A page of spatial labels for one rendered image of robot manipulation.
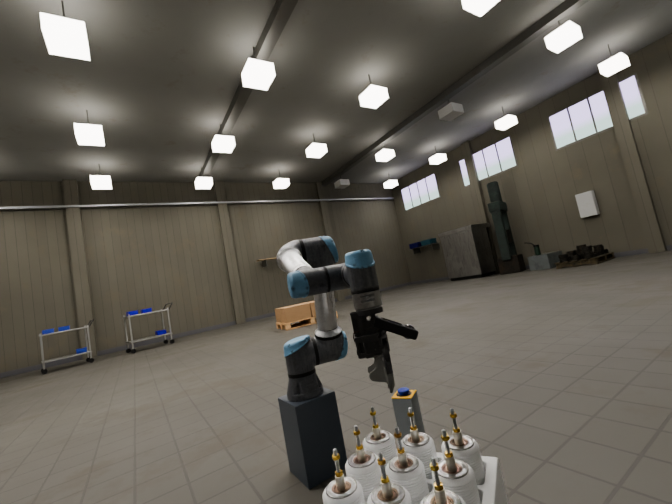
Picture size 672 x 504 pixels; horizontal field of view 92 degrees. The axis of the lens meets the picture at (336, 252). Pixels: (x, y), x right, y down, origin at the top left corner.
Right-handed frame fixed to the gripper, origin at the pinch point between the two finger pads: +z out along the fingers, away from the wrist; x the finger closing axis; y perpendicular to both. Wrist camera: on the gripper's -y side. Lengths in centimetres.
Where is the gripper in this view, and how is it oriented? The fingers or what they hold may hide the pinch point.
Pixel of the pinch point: (392, 384)
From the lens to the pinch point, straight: 91.3
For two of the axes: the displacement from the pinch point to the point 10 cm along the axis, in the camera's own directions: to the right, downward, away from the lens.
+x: -0.4, -0.9, -10.0
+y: -9.8, 1.9, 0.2
